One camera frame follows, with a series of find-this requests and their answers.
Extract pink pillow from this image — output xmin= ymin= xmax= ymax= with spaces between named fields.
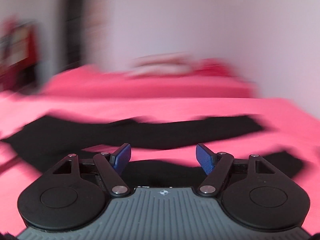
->
xmin=131 ymin=53 xmax=192 ymax=67
xmin=126 ymin=64 xmax=193 ymax=78

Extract folded red blanket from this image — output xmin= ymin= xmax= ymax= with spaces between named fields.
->
xmin=194 ymin=58 xmax=236 ymax=77

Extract red far bed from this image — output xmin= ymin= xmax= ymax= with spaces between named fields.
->
xmin=39 ymin=65 xmax=257 ymax=99

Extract pink near bed cover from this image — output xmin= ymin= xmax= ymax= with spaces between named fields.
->
xmin=1 ymin=93 xmax=319 ymax=235

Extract lower pink pillow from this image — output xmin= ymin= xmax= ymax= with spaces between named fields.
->
xmin=126 ymin=64 xmax=193 ymax=78

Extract upper pink pillow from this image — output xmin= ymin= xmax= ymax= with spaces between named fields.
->
xmin=131 ymin=53 xmax=192 ymax=67

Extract dark window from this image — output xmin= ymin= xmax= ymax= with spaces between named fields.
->
xmin=62 ymin=0 xmax=84 ymax=70

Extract black pants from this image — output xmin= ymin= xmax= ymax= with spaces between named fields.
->
xmin=1 ymin=114 xmax=304 ymax=181

